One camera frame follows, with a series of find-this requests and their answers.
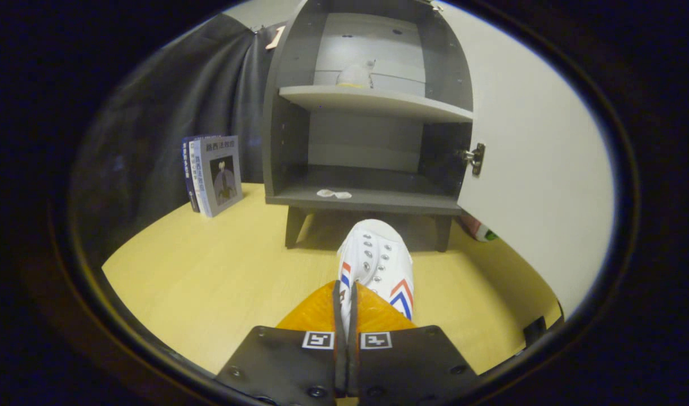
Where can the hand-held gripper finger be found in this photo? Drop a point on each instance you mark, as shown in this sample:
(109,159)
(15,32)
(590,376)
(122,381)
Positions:
(352,361)
(339,316)

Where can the white shoe with striped sides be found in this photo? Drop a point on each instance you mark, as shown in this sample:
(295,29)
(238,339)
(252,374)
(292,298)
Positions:
(378,254)

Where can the grey shoe cabinet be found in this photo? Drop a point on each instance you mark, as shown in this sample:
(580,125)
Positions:
(367,144)

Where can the plain white shoe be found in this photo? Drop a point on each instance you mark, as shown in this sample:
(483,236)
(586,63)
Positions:
(355,76)

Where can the white shoe cabinet door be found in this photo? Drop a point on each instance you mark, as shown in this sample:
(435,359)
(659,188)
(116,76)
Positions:
(536,169)

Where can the metal door hinge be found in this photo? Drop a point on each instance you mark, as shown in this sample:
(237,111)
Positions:
(477,158)

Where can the pink and green object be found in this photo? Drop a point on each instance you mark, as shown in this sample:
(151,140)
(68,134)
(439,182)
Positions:
(479,228)

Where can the grey cover book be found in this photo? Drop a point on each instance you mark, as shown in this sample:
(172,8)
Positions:
(225,175)

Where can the dark blue book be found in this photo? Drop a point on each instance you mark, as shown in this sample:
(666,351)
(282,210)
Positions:
(185,169)

